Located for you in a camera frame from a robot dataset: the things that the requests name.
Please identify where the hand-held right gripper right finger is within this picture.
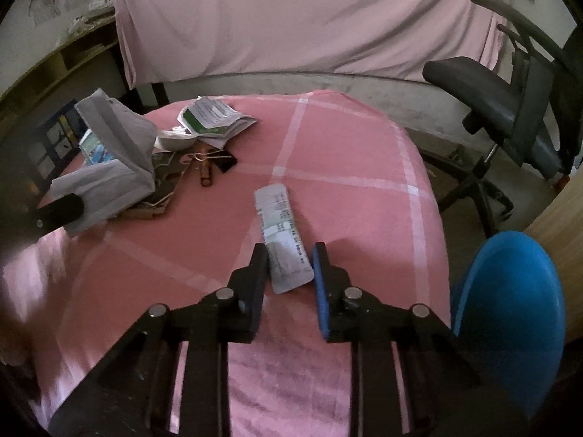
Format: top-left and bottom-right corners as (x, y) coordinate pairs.
(312, 242), (529, 437)

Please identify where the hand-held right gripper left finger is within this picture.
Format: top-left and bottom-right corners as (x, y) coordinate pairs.
(48, 243), (269, 437)

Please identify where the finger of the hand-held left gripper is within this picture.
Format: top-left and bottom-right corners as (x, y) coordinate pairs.
(35, 193), (87, 237)

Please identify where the white printed sachet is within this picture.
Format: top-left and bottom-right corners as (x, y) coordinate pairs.
(254, 183), (315, 295)

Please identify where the black patterned box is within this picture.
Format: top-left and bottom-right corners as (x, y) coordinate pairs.
(121, 150), (192, 219)

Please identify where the blue plastic bin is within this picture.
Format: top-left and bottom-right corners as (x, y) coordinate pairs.
(450, 231), (566, 422)

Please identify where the teal white packet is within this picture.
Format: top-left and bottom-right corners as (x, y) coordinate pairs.
(78, 128), (114, 167)

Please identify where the dark blue printed box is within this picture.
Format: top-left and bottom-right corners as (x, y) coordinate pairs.
(25, 99), (87, 183)

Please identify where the pink checked tablecloth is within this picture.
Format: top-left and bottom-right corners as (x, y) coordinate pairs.
(4, 92), (451, 437)

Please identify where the brown tube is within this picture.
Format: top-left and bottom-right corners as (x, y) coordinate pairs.
(198, 146), (215, 187)

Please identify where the black binder clip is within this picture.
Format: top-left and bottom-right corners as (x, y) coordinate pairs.
(207, 148), (238, 174)

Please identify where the white plastic twin-cup case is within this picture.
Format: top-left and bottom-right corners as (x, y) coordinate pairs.
(157, 128), (196, 151)

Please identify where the yellow wooden shelf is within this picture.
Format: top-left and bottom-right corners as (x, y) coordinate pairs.
(0, 23), (120, 114)

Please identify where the green white paper leaflet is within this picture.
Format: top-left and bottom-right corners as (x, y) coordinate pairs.
(177, 97), (259, 139)

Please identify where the stack of papers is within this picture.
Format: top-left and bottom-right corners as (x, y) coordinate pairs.
(68, 0), (117, 32)

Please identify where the wooden cabinet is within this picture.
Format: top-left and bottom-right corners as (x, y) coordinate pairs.
(523, 182), (583, 274)

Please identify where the black office chair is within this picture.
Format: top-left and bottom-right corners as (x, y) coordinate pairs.
(423, 0), (583, 237)

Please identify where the pink hanging sheet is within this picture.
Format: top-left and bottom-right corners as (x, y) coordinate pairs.
(107, 0), (513, 89)

